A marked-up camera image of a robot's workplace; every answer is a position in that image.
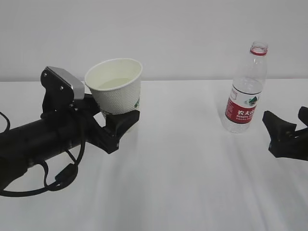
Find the clear plastic water bottle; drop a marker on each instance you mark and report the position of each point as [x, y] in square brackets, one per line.
[247, 86]

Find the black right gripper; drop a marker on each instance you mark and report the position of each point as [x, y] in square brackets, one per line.
[285, 141]

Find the white paper cup green logo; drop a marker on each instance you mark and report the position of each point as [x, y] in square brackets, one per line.
[115, 85]

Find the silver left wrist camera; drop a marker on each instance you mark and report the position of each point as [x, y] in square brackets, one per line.
[61, 89]

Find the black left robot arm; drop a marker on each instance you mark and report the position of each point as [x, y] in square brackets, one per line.
[29, 145]

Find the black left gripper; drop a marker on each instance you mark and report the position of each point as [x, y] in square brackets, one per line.
[75, 125]

